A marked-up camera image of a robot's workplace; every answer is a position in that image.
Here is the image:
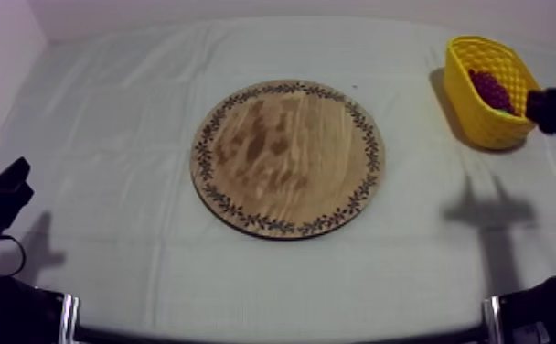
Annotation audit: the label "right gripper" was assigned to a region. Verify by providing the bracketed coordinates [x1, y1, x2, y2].
[525, 87, 556, 136]

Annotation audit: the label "yellow plastic basket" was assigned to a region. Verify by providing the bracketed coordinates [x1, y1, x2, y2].
[443, 35, 542, 152]

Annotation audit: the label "round wooden board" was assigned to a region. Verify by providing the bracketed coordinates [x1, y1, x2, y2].
[189, 79, 387, 240]

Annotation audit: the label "purple toy grapes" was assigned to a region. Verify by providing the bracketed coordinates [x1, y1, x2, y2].
[467, 69, 518, 115]

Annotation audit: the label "black cable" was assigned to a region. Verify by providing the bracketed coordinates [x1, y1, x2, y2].
[0, 233, 27, 279]

